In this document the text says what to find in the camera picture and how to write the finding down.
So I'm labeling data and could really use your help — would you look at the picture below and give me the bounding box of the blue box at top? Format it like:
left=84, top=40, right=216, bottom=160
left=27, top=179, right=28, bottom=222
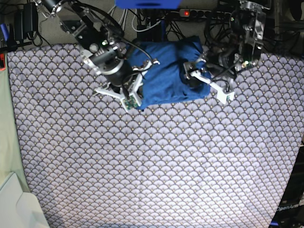
left=115, top=0, right=181, bottom=9

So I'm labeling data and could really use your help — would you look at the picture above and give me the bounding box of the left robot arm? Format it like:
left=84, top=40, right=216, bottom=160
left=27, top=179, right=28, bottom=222
left=183, top=0, right=266, bottom=104

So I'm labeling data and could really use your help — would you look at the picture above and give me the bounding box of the grey looped cable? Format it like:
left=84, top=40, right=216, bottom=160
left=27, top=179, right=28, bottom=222
left=106, top=7, right=130, bottom=27

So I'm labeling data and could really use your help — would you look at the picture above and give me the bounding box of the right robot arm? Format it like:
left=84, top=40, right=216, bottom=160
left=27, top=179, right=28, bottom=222
left=34, top=0, right=159, bottom=111

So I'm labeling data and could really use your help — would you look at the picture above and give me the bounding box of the blue long-sleeve T-shirt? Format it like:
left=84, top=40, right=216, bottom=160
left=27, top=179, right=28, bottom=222
left=137, top=36, right=210, bottom=110

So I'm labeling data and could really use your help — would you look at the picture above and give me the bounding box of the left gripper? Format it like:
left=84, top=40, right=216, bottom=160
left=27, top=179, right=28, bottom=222
left=183, top=52, right=235, bottom=105

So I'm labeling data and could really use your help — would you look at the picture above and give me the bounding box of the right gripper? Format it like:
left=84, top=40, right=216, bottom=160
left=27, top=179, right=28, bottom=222
left=80, top=40, right=160, bottom=112

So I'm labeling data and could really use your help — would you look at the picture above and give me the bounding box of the black power adapter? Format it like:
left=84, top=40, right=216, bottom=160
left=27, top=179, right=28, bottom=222
left=14, top=2, right=38, bottom=41

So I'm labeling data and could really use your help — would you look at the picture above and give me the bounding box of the white power strip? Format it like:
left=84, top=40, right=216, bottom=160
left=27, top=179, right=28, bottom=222
left=179, top=9, right=231, bottom=20

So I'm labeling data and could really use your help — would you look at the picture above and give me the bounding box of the fan-patterned table cloth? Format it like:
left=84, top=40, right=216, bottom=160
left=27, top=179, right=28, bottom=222
left=8, top=44, right=304, bottom=228

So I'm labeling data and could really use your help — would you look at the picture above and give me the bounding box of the white plastic bin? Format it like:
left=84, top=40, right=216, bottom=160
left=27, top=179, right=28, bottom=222
left=0, top=172, right=49, bottom=228

